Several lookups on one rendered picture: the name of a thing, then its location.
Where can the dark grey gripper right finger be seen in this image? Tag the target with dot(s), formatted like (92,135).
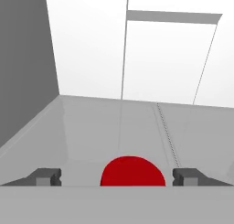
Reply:
(187,175)

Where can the white cupboard door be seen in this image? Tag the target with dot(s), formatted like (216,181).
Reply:
(88,41)
(219,75)

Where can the red ketchup bottle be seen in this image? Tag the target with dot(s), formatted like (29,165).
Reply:
(132,172)

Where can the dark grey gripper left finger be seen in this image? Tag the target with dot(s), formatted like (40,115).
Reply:
(45,176)

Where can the dark grey side panel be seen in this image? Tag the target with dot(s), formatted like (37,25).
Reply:
(24,60)

